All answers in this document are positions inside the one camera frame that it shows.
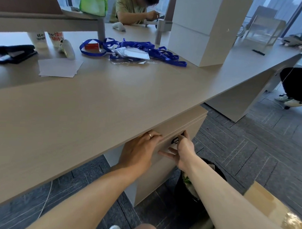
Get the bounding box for crumpled white tissue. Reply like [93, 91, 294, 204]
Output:
[112, 22, 127, 32]

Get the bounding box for person's left hand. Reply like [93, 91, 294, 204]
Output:
[118, 129, 164, 176]

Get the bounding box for thin white cable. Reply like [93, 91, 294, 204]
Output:
[37, 180, 53, 220]

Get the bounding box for person's right forearm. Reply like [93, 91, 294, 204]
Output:
[176, 156, 302, 229]

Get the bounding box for black stapler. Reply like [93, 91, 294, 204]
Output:
[0, 43, 39, 66]

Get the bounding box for black trash bin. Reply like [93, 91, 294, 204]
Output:
[172, 157, 228, 226]

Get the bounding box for red card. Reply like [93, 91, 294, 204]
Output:
[84, 42, 100, 51]

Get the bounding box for white paper sheets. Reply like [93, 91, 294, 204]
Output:
[37, 57, 84, 79]

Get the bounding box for grey metal post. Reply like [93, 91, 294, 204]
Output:
[155, 19, 173, 45]

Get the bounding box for clear badge holders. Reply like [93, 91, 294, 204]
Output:
[109, 46, 151, 65]

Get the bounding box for person's left forearm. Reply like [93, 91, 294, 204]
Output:
[24, 159, 140, 229]

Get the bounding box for beige drawer cabinet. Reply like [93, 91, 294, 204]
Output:
[102, 99, 209, 211]

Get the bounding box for white paper cup red print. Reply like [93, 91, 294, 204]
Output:
[46, 31, 64, 48]
[26, 30, 47, 49]

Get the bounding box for brown cardboard box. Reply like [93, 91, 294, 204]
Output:
[210, 179, 302, 229]

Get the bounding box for white frame chair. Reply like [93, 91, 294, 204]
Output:
[243, 5, 288, 48]

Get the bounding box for green and white bag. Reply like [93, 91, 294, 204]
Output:
[78, 0, 109, 17]

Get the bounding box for grey device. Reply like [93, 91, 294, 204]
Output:
[282, 32, 302, 48]

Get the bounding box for pile of blue lanyards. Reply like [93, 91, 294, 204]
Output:
[79, 36, 189, 68]

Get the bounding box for tall white box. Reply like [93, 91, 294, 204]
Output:
[166, 0, 253, 70]

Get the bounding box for grey raised desk shelf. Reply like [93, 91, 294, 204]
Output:
[0, 3, 108, 42]

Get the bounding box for person's right hand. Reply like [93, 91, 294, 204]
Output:
[157, 129, 199, 173]

